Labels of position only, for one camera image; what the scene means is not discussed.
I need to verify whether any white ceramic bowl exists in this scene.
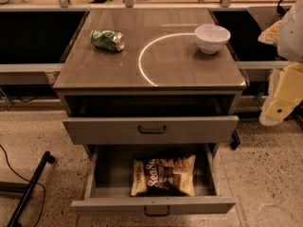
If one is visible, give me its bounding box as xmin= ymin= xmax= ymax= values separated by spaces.
xmin=194 ymin=24 xmax=231 ymax=54

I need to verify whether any grey upper drawer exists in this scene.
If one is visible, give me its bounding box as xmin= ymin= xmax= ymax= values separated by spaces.
xmin=63 ymin=115 xmax=239 ymax=145

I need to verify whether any grey open middle drawer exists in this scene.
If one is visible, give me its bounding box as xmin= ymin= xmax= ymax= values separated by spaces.
xmin=71 ymin=144 xmax=236 ymax=217

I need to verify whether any grey drawer cabinet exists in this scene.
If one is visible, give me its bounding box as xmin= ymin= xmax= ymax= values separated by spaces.
xmin=52 ymin=8 xmax=248 ymax=159

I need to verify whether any black floor cable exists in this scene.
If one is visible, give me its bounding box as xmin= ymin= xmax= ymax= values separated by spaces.
xmin=0 ymin=144 xmax=46 ymax=227

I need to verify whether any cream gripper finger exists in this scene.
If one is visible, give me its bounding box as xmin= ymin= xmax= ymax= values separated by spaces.
xmin=258 ymin=62 xmax=303 ymax=126
xmin=258 ymin=21 xmax=281 ymax=45

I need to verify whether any brown sea salt chip bag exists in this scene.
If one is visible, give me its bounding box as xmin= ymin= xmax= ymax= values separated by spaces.
xmin=131 ymin=155 xmax=196 ymax=197

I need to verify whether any black floor stand bar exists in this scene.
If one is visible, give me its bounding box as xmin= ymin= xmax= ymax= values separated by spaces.
xmin=0 ymin=151 xmax=55 ymax=227

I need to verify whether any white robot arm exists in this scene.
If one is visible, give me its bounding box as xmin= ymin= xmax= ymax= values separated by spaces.
xmin=258 ymin=0 xmax=303 ymax=126

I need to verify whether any black caster wheel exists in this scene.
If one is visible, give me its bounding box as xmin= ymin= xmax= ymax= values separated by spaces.
xmin=230 ymin=131 xmax=241 ymax=149

